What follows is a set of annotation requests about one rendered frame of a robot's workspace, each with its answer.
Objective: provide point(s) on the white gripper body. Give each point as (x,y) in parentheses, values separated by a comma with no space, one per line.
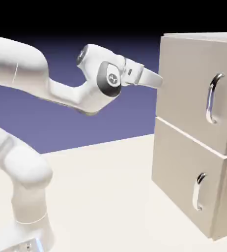
(151,78)

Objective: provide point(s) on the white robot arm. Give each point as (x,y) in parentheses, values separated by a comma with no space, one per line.
(25,65)

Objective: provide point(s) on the beige cabinet door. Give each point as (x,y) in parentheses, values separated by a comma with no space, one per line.
(186,88)
(184,177)

